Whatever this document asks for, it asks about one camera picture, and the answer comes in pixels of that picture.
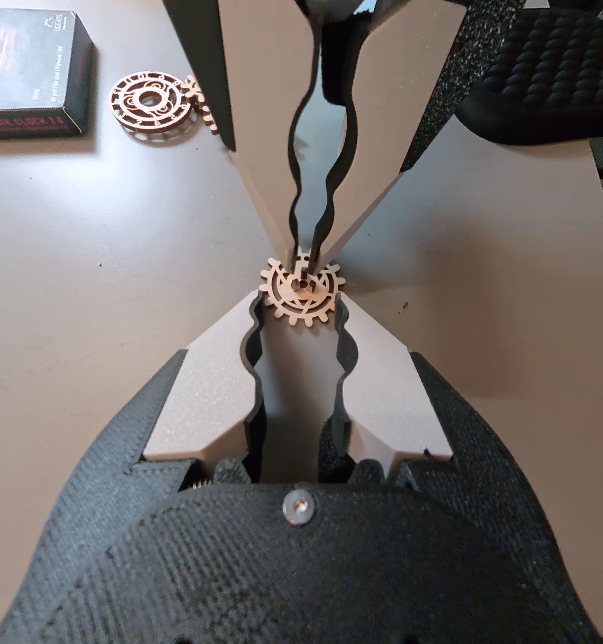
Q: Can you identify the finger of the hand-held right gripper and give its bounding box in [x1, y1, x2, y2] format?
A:
[311, 0, 469, 265]
[219, 0, 323, 262]

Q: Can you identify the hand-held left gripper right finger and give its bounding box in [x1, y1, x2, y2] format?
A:
[333, 294, 454, 480]

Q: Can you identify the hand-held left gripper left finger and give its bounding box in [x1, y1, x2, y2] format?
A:
[143, 290, 267, 476]

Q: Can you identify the wooden gear assembly with pegs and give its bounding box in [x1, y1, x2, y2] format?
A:
[110, 70, 217, 141]

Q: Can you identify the wooden gear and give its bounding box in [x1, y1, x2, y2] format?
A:
[258, 254, 346, 329]

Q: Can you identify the black textured seat cushion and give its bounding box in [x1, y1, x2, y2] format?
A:
[455, 7, 603, 147]

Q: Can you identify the black puzzle box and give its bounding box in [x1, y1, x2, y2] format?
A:
[0, 7, 95, 142]

